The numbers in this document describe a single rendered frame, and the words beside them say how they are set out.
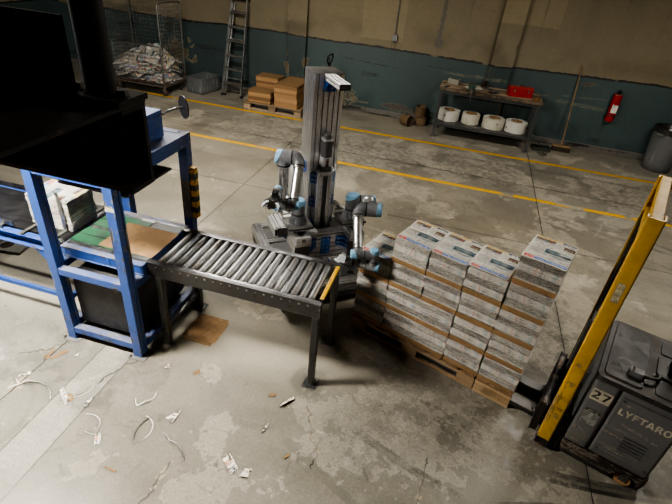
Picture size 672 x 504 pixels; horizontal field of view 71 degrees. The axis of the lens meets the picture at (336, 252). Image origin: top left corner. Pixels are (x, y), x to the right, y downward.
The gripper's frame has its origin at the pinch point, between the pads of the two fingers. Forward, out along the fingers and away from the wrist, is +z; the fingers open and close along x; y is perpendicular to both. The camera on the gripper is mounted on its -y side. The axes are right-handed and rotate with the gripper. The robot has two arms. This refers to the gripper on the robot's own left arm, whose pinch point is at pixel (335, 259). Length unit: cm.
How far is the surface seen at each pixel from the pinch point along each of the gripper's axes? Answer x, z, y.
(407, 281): -1, -59, -5
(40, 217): 83, 190, 36
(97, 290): 74, 166, -26
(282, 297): 63, 21, 3
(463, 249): -7, -94, 30
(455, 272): 10, -91, 19
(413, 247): 0, -58, 26
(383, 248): -22.3, -33.7, 6.3
